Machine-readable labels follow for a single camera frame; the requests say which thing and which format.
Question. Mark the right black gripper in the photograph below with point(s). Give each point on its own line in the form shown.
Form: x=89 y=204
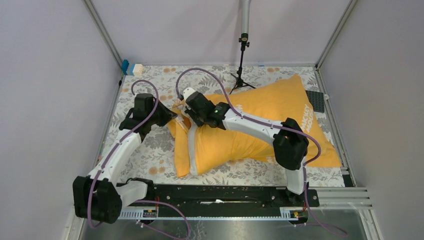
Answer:
x=191 y=113

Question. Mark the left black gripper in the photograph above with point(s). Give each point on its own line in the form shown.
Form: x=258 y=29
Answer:
x=167 y=114

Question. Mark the orange pillowcase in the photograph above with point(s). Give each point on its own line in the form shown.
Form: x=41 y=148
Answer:
x=283 y=99

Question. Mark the white pillow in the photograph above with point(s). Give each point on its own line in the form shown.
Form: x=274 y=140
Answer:
x=192 y=150

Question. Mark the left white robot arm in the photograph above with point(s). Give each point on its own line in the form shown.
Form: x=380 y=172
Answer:
x=99 y=196

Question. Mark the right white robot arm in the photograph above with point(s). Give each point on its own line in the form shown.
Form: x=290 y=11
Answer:
x=289 y=143

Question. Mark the blue white box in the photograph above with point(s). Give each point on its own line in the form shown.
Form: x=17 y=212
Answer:
x=131 y=69

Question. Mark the floral tablecloth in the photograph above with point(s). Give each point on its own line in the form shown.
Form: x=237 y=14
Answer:
x=154 y=158

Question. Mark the black tripod stand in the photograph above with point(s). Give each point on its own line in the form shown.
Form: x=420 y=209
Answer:
x=239 y=82

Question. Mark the dark grey building plate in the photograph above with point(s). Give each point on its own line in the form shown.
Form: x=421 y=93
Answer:
x=317 y=100

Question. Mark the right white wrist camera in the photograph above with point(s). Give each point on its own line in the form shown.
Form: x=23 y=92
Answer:
x=186 y=94

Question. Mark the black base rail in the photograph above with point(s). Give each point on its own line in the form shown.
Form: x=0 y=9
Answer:
x=178 y=197

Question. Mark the white slotted cable duct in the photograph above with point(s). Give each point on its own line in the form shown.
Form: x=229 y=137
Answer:
x=191 y=213

